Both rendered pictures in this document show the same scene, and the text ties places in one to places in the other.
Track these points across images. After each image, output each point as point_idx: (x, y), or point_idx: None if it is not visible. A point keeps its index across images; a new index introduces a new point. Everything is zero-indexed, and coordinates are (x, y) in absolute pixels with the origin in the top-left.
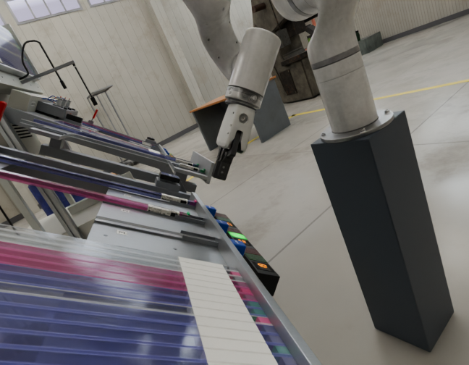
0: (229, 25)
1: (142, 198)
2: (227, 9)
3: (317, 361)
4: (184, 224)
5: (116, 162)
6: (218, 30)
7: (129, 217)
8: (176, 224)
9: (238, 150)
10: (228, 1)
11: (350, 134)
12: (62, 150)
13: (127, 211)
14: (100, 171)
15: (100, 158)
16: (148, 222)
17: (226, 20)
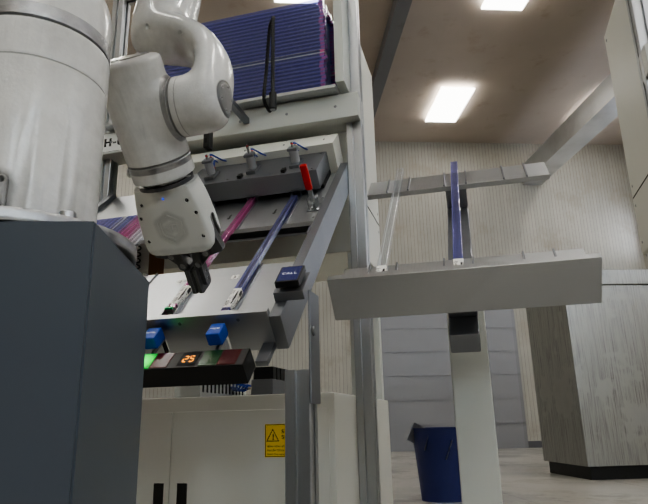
0: (183, 37)
1: (232, 285)
2: (142, 43)
3: None
4: (153, 313)
5: (465, 243)
6: (184, 56)
7: (162, 285)
8: (154, 308)
9: (178, 252)
10: (132, 37)
11: None
12: (447, 211)
13: (179, 282)
14: (308, 247)
15: (466, 231)
16: (153, 294)
17: (170, 41)
